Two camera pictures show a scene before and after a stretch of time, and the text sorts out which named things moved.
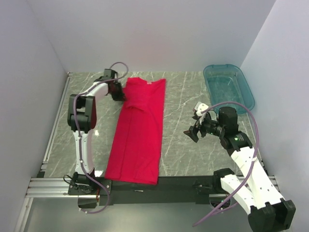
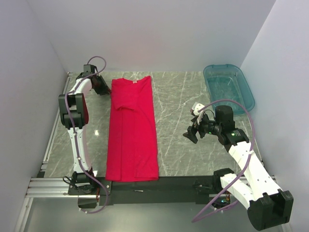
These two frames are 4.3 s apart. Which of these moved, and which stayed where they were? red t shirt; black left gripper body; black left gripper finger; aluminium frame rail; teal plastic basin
Moved: red t shirt; black left gripper body; black left gripper finger
Stayed: teal plastic basin; aluminium frame rail
